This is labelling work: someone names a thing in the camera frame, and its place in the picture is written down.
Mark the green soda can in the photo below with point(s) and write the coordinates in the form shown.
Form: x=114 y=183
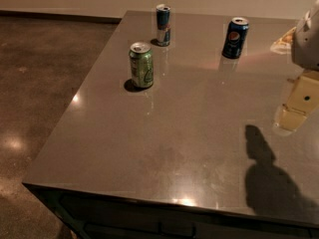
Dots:
x=142 y=66

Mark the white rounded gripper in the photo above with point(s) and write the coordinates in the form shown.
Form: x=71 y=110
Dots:
x=306 y=45

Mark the blue pepsi can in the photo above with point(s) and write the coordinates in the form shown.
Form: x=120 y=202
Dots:
x=235 y=37

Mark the blue silver red bull can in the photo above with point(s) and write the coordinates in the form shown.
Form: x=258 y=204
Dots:
x=163 y=32

